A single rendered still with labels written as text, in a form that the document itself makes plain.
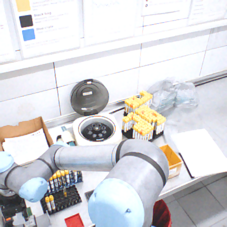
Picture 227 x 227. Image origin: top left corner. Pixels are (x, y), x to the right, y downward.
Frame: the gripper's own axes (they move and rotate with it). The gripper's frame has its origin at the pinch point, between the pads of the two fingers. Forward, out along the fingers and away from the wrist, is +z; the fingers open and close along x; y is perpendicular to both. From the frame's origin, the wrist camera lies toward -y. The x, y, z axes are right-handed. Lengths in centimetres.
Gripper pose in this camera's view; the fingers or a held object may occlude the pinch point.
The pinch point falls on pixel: (27, 216)
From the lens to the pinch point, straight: 120.5
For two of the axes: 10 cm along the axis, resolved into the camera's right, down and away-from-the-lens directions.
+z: -0.2, 7.7, 6.4
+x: 4.4, 5.8, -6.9
